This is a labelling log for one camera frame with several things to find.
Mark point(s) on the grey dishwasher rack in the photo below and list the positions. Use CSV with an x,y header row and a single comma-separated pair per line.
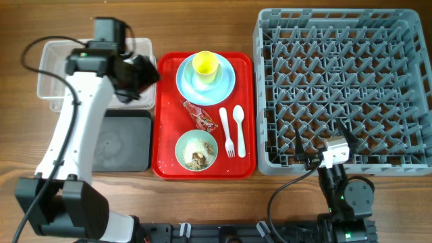
x,y
366,68

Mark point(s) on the clear plastic bin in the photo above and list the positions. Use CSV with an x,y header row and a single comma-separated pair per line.
x,y
53,60

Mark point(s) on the yellow plastic cup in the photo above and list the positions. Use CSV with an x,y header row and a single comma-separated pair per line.
x,y
205,64

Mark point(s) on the white plastic spoon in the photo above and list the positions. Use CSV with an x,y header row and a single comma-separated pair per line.
x,y
238,115

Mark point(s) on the red snack wrapper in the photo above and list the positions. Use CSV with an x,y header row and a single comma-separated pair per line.
x,y
200,117

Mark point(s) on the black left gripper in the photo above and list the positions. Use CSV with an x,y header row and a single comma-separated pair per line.
x,y
148,73

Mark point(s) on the black waste tray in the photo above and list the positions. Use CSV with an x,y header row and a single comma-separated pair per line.
x,y
124,141

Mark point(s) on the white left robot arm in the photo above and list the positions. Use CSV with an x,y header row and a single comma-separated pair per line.
x,y
59,200

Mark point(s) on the rice and food scraps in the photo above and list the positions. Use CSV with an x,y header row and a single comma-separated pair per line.
x,y
198,154

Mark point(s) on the red plastic tray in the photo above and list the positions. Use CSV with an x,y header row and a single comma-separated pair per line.
x,y
175,116

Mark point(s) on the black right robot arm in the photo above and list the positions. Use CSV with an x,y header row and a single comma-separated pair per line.
x,y
349,199

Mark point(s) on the white plastic fork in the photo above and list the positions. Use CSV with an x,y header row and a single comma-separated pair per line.
x,y
229,145

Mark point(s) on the green bowl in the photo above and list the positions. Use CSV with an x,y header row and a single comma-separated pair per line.
x,y
193,134

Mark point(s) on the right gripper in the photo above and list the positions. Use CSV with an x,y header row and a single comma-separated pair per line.
x,y
352,141

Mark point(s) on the light blue plate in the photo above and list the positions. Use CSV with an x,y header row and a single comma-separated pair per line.
x,y
210,97

